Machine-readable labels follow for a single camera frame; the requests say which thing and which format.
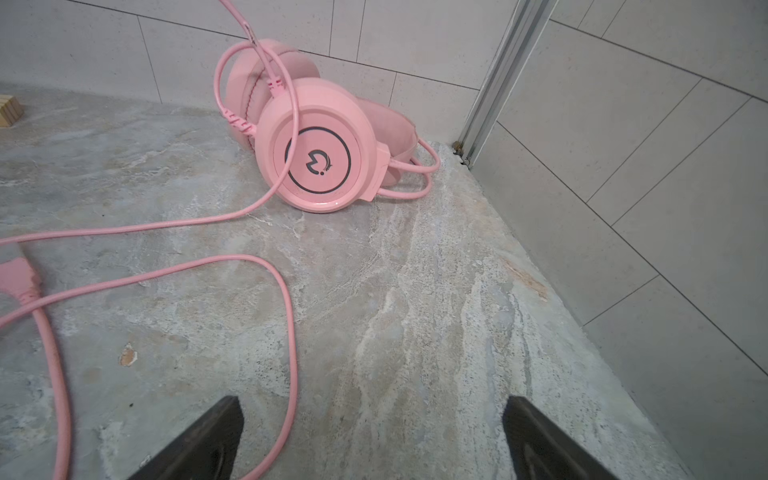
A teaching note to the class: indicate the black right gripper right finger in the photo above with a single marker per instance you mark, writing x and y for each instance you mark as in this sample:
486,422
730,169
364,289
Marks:
539,449

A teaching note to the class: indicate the pink headphones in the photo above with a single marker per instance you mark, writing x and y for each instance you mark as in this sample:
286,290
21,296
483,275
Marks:
317,146

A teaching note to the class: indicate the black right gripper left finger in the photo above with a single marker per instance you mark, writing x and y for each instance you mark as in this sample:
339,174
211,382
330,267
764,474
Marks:
207,449

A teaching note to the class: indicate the ridged wooden block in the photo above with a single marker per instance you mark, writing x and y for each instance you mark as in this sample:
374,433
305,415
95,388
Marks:
11,110

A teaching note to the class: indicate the right metal corner post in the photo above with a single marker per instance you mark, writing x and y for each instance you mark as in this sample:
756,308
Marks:
525,28

